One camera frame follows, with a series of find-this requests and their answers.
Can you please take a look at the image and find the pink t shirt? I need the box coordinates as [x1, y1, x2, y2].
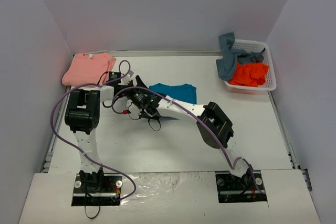
[62, 52, 116, 86]

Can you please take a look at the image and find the teal blue t shirt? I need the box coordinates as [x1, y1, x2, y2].
[149, 82, 197, 122]

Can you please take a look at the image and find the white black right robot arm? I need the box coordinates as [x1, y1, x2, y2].
[128, 91, 252, 189]

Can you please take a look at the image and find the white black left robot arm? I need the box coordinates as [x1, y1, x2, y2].
[65, 72, 146, 191]

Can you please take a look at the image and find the grey t shirt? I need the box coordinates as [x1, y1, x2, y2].
[216, 32, 266, 81]

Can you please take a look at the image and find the orange t shirt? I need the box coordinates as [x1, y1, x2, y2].
[228, 62, 269, 87]

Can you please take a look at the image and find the white plastic laundry basket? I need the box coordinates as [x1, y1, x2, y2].
[224, 39, 277, 95]

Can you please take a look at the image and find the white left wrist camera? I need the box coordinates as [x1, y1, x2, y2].
[122, 70, 134, 85]

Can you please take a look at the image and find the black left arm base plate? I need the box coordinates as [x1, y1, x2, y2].
[71, 174, 123, 207]

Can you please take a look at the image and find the thin black cable loop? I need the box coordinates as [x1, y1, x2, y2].
[83, 182, 102, 219]

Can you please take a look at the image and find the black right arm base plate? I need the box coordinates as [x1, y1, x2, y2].
[215, 171, 267, 204]

